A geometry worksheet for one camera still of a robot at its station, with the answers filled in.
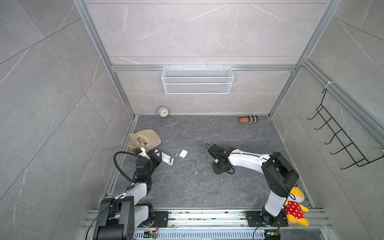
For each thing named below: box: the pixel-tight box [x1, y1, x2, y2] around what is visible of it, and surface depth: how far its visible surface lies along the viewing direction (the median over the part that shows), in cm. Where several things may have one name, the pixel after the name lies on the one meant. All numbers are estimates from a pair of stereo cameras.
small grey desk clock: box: [157, 105, 170, 121], surface depth 117 cm
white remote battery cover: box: [179, 149, 188, 159], surface depth 100 cm
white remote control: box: [155, 149, 174, 166], surface depth 89 cm
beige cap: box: [127, 128, 162, 153], surface depth 105 cm
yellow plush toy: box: [284, 186, 310, 227], surface depth 73 cm
